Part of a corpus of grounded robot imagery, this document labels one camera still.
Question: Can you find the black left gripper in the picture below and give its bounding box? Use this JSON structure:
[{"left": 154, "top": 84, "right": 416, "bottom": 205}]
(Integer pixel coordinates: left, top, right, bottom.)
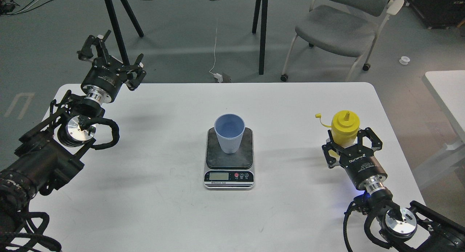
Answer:
[{"left": 77, "top": 30, "right": 146, "bottom": 104}]

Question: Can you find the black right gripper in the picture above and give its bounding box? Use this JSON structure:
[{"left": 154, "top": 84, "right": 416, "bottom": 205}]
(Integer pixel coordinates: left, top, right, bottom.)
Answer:
[{"left": 322, "top": 127, "right": 389, "bottom": 192}]

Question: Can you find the yellow squeeze bottle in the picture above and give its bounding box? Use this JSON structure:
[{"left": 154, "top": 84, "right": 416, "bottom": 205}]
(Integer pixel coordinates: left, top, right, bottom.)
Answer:
[{"left": 321, "top": 110, "right": 360, "bottom": 148}]

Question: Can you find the blue ribbed plastic cup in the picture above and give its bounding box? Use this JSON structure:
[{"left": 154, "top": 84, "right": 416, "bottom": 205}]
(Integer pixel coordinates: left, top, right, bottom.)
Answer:
[{"left": 214, "top": 113, "right": 246, "bottom": 154}]

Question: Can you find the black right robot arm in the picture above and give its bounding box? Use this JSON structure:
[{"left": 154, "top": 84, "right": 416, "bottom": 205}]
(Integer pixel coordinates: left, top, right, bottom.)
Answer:
[{"left": 322, "top": 127, "right": 465, "bottom": 252}]

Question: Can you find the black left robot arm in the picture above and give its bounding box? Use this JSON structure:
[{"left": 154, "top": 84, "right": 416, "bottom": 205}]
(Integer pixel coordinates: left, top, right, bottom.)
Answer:
[{"left": 0, "top": 31, "right": 146, "bottom": 252}]

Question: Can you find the digital kitchen scale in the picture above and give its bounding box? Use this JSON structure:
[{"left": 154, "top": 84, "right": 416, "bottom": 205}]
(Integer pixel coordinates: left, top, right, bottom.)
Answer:
[{"left": 203, "top": 128, "right": 255, "bottom": 190}]

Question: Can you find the small white spool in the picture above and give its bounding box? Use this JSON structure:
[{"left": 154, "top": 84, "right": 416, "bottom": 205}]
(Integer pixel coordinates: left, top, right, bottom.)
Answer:
[{"left": 399, "top": 56, "right": 411, "bottom": 65}]

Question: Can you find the white side table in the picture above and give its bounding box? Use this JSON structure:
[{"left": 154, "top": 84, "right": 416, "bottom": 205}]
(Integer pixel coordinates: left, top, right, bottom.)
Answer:
[{"left": 412, "top": 70, "right": 465, "bottom": 190}]

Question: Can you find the grey office chair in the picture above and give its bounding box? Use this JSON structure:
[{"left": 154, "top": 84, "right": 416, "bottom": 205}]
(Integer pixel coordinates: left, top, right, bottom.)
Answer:
[{"left": 280, "top": 0, "right": 405, "bottom": 82}]

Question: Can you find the black cabinet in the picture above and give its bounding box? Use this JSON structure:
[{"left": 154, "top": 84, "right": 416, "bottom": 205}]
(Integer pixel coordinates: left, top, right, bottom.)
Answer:
[{"left": 407, "top": 0, "right": 465, "bottom": 30}]

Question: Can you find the black leg table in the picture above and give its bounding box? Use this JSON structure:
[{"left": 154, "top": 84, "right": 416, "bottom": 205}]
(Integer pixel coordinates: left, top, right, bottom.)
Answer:
[{"left": 71, "top": 0, "right": 279, "bottom": 81}]

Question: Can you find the white cable with plug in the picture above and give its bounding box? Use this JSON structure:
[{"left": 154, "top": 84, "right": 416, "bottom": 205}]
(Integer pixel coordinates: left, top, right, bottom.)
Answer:
[{"left": 209, "top": 20, "right": 231, "bottom": 83}]

